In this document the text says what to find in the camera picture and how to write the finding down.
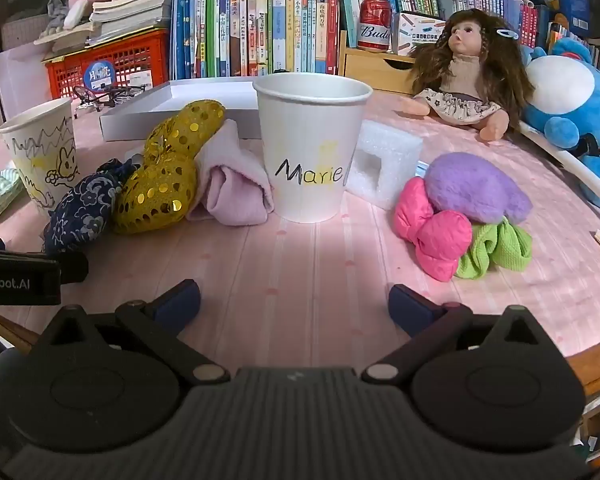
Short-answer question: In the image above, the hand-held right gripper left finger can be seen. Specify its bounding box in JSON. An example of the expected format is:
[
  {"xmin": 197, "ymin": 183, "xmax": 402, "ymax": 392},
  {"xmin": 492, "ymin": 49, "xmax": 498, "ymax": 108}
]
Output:
[{"xmin": 30, "ymin": 280, "xmax": 231, "ymax": 386}]

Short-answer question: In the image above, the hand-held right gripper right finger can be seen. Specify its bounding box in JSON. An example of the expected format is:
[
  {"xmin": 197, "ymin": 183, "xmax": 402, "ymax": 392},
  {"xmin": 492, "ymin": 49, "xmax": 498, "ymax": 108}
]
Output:
[{"xmin": 361, "ymin": 285, "xmax": 571, "ymax": 384}]

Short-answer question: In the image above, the hot pink scrunchie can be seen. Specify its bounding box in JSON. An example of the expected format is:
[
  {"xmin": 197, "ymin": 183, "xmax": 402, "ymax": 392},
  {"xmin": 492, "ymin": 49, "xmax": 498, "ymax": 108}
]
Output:
[{"xmin": 392, "ymin": 177, "xmax": 473, "ymax": 282}]

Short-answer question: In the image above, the navy floral drawstring pouch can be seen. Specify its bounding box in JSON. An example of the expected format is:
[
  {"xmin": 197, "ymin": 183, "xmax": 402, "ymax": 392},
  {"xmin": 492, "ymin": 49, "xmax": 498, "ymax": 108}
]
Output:
[{"xmin": 42, "ymin": 158, "xmax": 136, "ymax": 253}]

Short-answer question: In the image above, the gold sequin pouch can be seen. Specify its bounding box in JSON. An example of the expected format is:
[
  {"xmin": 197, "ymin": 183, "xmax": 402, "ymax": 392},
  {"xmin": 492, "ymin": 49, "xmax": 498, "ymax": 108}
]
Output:
[{"xmin": 111, "ymin": 100, "xmax": 227, "ymax": 235}]

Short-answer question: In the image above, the green scrunchie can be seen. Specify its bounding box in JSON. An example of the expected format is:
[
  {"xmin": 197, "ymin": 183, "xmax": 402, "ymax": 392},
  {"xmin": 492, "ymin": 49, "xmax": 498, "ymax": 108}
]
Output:
[{"xmin": 454, "ymin": 217, "xmax": 533, "ymax": 280}]

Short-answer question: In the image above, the pink pouch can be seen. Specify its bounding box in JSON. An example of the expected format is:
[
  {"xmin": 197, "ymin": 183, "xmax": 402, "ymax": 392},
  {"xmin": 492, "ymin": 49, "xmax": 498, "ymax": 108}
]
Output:
[{"xmin": 186, "ymin": 120, "xmax": 276, "ymax": 226}]

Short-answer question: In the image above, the purple plush heart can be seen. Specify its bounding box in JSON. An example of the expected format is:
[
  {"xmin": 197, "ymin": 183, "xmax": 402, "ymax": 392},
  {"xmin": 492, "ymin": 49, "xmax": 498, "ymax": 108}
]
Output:
[{"xmin": 424, "ymin": 152, "xmax": 533, "ymax": 224}]

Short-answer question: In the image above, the white foam block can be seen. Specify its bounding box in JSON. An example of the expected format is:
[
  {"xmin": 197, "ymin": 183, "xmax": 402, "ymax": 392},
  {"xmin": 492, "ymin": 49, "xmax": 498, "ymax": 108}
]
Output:
[{"xmin": 345, "ymin": 120, "xmax": 424, "ymax": 211}]

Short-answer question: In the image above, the white shallow tray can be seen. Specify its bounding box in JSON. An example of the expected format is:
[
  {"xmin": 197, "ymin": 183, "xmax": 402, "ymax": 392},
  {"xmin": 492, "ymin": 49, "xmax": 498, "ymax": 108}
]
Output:
[{"xmin": 99, "ymin": 77, "xmax": 268, "ymax": 142}]

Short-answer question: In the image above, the white paper cup with lettering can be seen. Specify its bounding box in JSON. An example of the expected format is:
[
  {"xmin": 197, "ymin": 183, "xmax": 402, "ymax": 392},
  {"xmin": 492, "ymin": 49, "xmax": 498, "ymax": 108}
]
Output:
[{"xmin": 252, "ymin": 73, "xmax": 373, "ymax": 224}]

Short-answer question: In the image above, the pink tablecloth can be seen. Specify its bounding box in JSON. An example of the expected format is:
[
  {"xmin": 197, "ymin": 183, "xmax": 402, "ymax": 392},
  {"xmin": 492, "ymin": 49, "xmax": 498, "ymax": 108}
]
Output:
[{"xmin": 0, "ymin": 77, "xmax": 600, "ymax": 361}]

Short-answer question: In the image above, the paper cup with rabbit drawing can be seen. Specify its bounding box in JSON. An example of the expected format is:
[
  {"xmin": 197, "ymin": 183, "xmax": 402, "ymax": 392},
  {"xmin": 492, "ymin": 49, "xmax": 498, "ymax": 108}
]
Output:
[{"xmin": 0, "ymin": 97, "xmax": 77, "ymax": 218}]

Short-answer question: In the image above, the white plastic storage box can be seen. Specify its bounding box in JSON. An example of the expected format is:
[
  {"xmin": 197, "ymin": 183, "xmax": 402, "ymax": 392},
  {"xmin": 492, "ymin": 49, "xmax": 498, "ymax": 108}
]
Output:
[{"xmin": 0, "ymin": 47, "xmax": 53, "ymax": 123}]

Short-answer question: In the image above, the white plastic tube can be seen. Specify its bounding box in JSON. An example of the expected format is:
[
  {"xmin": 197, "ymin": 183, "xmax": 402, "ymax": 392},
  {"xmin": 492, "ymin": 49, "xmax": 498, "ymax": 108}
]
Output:
[{"xmin": 517, "ymin": 120, "xmax": 600, "ymax": 211}]

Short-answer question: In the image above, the long-haired baby doll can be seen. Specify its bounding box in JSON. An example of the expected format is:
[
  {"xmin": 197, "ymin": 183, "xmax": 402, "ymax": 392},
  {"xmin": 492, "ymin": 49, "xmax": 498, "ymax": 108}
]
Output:
[{"xmin": 399, "ymin": 8, "xmax": 536, "ymax": 142}]

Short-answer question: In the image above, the small wooden drawer box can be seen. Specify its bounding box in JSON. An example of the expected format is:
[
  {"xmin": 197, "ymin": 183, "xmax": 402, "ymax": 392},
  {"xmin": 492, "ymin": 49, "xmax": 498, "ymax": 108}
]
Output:
[{"xmin": 339, "ymin": 46, "xmax": 421, "ymax": 95}]

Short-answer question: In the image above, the red plastic crate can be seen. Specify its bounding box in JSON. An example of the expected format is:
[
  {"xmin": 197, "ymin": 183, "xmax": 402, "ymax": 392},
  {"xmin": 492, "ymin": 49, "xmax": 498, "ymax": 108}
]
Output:
[{"xmin": 42, "ymin": 29, "xmax": 171, "ymax": 101}]

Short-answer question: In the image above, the grey cloth toy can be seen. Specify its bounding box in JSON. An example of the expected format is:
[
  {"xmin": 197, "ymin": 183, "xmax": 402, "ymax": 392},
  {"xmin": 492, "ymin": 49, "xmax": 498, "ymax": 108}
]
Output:
[{"xmin": 39, "ymin": 0, "xmax": 86, "ymax": 41}]

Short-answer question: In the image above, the blue and white plush toy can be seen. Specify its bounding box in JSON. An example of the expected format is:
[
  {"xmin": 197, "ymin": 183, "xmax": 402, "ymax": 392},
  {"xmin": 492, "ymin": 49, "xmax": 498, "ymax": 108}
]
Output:
[{"xmin": 517, "ymin": 37, "xmax": 600, "ymax": 209}]

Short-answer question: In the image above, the row of upright books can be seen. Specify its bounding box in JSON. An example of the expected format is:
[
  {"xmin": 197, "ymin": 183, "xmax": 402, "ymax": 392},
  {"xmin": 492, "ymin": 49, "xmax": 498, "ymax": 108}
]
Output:
[{"xmin": 167, "ymin": 0, "xmax": 600, "ymax": 79}]

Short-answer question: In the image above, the white printed cardboard box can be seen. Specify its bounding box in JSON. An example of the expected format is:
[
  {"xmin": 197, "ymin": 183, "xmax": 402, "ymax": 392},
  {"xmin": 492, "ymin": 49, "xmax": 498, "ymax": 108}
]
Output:
[{"xmin": 392, "ymin": 10, "xmax": 451, "ymax": 56}]

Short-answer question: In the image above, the stack of flat books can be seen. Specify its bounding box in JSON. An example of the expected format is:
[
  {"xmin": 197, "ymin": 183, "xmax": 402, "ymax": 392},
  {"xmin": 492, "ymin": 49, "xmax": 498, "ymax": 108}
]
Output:
[{"xmin": 35, "ymin": 0, "xmax": 176, "ymax": 53}]

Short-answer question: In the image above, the red drink can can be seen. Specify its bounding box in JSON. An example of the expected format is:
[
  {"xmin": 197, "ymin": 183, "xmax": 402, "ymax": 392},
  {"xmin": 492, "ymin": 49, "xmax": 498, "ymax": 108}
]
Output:
[{"xmin": 356, "ymin": 0, "xmax": 393, "ymax": 54}]

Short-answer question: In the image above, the black wire bicycle model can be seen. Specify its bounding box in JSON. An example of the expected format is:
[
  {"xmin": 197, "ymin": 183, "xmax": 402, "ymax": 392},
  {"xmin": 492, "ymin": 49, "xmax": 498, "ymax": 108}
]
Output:
[{"xmin": 71, "ymin": 84, "xmax": 146, "ymax": 111}]

